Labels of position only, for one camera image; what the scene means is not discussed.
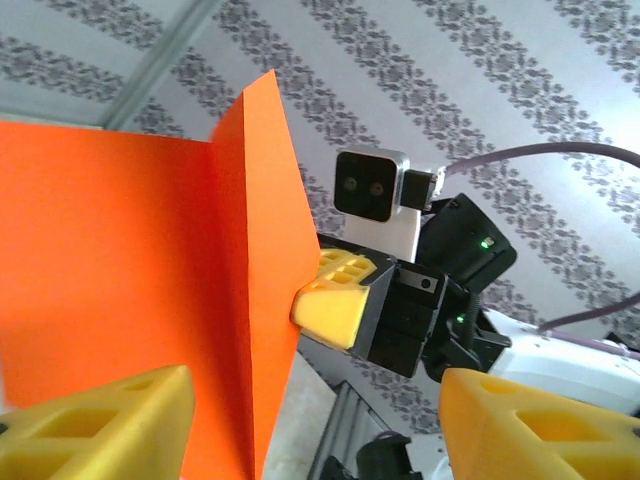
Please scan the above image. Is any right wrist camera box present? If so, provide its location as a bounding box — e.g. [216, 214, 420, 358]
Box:
[333, 148, 441, 225]

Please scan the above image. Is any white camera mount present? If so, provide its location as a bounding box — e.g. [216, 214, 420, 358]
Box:
[344, 207, 422, 265]

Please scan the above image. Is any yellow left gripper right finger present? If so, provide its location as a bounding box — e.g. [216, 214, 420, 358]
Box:
[439, 368, 640, 480]

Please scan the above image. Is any aluminium frame post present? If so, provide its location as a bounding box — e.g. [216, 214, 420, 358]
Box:
[102, 0, 221, 132]

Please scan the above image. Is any orange square paper sheet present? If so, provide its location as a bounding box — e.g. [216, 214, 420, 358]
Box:
[0, 69, 324, 480]

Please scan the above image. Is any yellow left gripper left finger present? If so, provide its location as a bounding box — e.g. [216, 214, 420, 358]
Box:
[0, 363, 196, 480]

